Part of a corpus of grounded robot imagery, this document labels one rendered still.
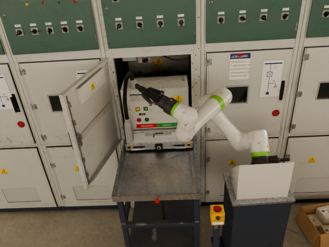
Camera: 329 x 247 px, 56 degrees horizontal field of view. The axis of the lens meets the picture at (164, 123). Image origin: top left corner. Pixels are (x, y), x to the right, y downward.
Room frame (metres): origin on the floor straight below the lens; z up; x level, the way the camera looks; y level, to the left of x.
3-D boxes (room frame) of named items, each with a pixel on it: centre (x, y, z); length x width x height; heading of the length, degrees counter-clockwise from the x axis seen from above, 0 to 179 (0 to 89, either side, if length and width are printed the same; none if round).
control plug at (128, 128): (1.95, 0.27, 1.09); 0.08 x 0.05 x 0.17; 177
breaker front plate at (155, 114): (2.01, 0.06, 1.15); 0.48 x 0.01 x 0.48; 87
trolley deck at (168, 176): (1.86, 0.07, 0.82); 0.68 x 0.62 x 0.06; 177
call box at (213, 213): (1.31, -0.28, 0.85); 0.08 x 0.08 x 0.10; 87
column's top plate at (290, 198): (1.63, -0.63, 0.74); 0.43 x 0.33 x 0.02; 90
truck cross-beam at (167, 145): (2.03, 0.06, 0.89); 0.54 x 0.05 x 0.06; 87
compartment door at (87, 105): (1.94, 0.50, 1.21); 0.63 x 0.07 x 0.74; 162
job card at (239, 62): (2.14, -0.58, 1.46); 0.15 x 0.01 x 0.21; 87
